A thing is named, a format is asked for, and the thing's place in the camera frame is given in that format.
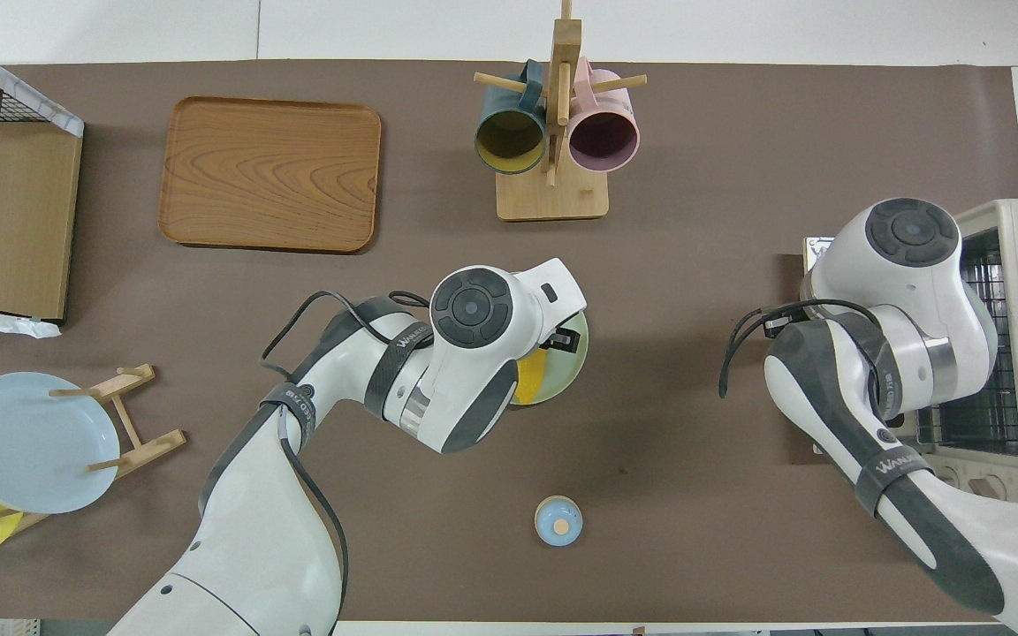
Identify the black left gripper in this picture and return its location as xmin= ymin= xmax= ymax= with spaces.
xmin=513 ymin=258 xmax=589 ymax=351

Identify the light green plate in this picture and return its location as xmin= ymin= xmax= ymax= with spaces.
xmin=509 ymin=309 xmax=590 ymax=407

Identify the wooden mug tree rack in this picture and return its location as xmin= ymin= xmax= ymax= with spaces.
xmin=473 ymin=0 xmax=649 ymax=222

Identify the brown table mat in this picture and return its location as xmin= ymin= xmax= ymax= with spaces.
xmin=0 ymin=60 xmax=1018 ymax=624

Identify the blue jar with cork lid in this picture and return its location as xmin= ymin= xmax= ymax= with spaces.
xmin=534 ymin=496 xmax=584 ymax=548

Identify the pink mug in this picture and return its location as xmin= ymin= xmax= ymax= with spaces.
xmin=566 ymin=57 xmax=642 ymax=174

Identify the dark green mug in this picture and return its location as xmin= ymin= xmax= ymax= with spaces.
xmin=474 ymin=59 xmax=549 ymax=176

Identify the wooden serving tray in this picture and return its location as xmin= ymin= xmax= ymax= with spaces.
xmin=158 ymin=95 xmax=383 ymax=254

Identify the wooden plate rack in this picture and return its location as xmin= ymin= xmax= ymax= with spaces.
xmin=0 ymin=363 xmax=187 ymax=535

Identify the light blue plate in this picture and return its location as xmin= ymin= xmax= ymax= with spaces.
xmin=0 ymin=372 xmax=121 ymax=515

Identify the wooden shelf cabinet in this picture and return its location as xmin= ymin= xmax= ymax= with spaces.
xmin=0 ymin=35 xmax=84 ymax=323

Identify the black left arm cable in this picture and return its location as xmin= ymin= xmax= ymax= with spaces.
xmin=260 ymin=290 xmax=432 ymax=636

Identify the metal oven wire rack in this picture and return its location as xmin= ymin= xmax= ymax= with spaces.
xmin=915 ymin=230 xmax=1018 ymax=456

